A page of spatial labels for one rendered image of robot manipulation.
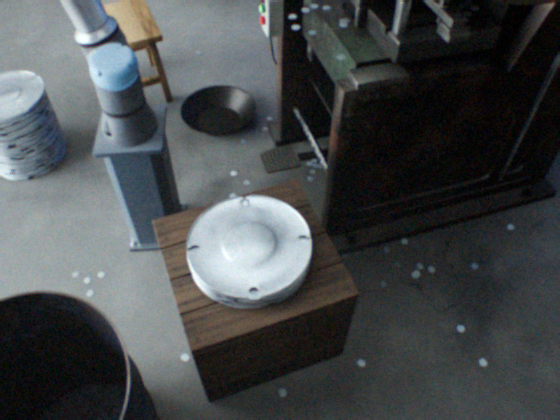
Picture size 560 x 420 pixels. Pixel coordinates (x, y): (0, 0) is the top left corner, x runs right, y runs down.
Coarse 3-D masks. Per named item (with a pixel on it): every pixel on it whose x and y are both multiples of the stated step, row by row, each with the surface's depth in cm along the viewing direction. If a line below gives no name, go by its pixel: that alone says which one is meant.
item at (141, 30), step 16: (128, 0) 205; (144, 0) 205; (128, 16) 196; (144, 16) 196; (128, 32) 188; (144, 32) 188; (160, 32) 188; (144, 48) 221; (160, 64) 199; (144, 80) 201; (160, 80) 204
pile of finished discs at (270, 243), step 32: (224, 224) 122; (256, 224) 121; (288, 224) 122; (192, 256) 116; (224, 256) 116; (256, 256) 115; (288, 256) 116; (224, 288) 110; (256, 288) 111; (288, 288) 111
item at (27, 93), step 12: (0, 72) 179; (12, 72) 180; (24, 72) 180; (0, 84) 175; (12, 84) 175; (24, 84) 175; (36, 84) 175; (0, 96) 170; (12, 96) 170; (24, 96) 171; (36, 96) 170; (0, 108) 166; (12, 108) 166; (0, 120) 162
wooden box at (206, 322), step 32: (256, 192) 134; (288, 192) 134; (160, 224) 127; (192, 224) 127; (320, 224) 127; (320, 256) 121; (192, 288) 115; (320, 288) 116; (352, 288) 116; (192, 320) 110; (224, 320) 110; (256, 320) 110; (288, 320) 111; (320, 320) 118; (192, 352) 106; (224, 352) 112; (256, 352) 118; (288, 352) 125; (320, 352) 134; (224, 384) 126; (256, 384) 134
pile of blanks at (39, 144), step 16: (32, 112) 168; (48, 112) 177; (0, 128) 164; (16, 128) 167; (32, 128) 171; (48, 128) 179; (0, 144) 169; (16, 144) 171; (32, 144) 175; (48, 144) 180; (64, 144) 192; (0, 160) 176; (16, 160) 176; (32, 160) 179; (48, 160) 184; (16, 176) 182; (32, 176) 185
